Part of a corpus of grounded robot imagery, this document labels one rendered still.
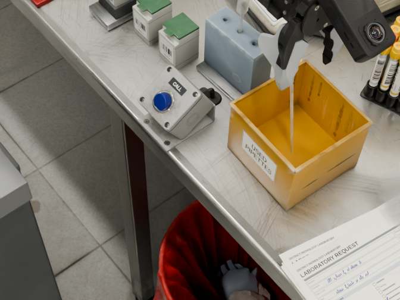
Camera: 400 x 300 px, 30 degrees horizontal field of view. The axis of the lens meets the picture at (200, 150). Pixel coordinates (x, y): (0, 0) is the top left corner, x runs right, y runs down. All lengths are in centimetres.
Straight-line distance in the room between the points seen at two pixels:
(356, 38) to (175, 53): 39
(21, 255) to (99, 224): 78
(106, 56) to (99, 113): 105
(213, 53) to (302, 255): 33
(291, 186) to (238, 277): 74
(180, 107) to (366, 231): 30
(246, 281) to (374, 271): 73
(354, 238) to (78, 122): 134
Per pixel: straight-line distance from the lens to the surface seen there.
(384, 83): 111
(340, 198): 103
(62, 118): 220
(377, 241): 99
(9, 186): 99
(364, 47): 78
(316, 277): 95
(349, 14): 79
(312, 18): 82
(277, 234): 99
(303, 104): 109
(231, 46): 106
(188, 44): 112
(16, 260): 125
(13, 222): 116
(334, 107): 103
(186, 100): 101
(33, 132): 219
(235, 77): 109
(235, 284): 167
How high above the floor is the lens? 174
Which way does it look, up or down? 55 degrees down
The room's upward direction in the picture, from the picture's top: 2 degrees clockwise
